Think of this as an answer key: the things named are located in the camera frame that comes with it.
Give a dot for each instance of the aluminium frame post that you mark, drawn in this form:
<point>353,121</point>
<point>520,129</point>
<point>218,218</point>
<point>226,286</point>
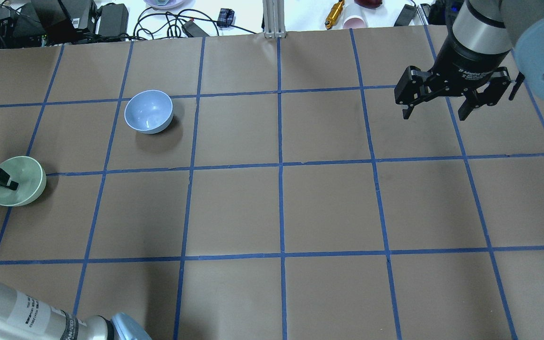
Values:
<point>274,19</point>

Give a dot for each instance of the pink cup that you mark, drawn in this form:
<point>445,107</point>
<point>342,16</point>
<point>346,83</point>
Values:
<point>354,21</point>

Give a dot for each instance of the blue bowl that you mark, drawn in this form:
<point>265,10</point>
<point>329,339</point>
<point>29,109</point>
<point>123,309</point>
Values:
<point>149,112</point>

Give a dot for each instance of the black power adapter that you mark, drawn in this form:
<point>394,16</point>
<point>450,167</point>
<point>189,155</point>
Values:
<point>406,15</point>

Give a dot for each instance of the gold cylinder tool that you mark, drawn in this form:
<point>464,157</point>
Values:
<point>334,14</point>

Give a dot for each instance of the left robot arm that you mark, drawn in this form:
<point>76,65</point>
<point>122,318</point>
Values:
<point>23,317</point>

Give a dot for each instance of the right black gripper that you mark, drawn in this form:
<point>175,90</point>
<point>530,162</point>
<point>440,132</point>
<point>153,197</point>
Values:
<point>466,62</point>

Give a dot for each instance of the small blue device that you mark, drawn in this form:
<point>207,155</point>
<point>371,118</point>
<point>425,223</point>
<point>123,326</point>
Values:
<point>226,18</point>

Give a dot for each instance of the green bowl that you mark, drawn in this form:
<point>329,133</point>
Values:
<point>31,179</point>

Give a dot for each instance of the black power brick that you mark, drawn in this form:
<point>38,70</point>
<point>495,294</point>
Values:
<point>113,22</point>

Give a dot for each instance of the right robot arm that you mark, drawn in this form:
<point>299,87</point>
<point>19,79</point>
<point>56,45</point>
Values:
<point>494,26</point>

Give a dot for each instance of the purple plate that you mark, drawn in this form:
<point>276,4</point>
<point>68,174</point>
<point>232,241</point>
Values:
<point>164,4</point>

